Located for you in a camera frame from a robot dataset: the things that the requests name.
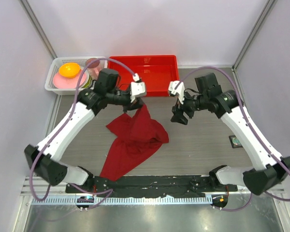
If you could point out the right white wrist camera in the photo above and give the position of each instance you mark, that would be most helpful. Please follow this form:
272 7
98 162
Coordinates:
177 89

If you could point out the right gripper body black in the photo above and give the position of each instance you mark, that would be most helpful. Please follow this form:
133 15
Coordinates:
190 104

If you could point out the green plate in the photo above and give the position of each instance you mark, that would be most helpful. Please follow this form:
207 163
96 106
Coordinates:
88 82

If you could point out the red plastic bin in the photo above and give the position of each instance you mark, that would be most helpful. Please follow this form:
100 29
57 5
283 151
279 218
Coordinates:
157 71

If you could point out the white plastic basket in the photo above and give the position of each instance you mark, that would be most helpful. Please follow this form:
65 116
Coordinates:
54 68

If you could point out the pink translucent cup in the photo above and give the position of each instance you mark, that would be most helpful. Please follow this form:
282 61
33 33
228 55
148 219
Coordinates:
94 68

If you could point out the white slotted cable duct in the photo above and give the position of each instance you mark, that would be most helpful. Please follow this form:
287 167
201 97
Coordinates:
79 200

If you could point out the red t-shirt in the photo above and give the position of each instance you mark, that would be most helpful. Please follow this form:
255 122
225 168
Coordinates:
137 139

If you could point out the aluminium frame rail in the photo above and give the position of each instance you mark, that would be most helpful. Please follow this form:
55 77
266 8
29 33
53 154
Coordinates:
256 191

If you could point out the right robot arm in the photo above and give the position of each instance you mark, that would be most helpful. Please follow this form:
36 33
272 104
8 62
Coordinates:
269 167

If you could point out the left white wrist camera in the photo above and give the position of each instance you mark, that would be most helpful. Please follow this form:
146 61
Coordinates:
137 88

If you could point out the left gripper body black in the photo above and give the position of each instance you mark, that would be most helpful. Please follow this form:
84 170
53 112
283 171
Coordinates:
128 107

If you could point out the orange bowl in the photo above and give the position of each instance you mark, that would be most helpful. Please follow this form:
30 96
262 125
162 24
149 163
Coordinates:
69 70

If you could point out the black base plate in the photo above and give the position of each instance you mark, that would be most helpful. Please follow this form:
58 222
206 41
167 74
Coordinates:
149 184

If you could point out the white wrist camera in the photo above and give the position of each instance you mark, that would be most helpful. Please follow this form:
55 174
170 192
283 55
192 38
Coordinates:
177 89
137 88

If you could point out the pink plate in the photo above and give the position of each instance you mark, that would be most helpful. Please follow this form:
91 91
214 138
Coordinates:
65 82

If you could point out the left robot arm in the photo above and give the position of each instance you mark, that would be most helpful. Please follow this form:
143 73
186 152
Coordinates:
45 157

